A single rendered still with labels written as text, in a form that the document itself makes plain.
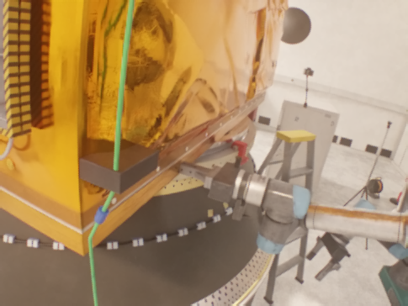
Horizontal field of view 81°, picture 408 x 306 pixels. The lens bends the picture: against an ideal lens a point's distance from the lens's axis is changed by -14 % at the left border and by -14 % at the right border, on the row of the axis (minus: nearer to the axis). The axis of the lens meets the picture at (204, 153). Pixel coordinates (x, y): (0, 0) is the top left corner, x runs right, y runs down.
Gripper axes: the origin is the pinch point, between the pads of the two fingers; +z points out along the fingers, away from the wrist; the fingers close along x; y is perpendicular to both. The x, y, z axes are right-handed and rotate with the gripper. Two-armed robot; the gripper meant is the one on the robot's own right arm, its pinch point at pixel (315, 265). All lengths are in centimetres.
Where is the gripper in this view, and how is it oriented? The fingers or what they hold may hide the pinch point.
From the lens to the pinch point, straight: 115.1
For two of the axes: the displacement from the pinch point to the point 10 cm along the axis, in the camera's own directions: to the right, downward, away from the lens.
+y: 8.4, 5.5, 0.7
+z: -5.5, 8.1, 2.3
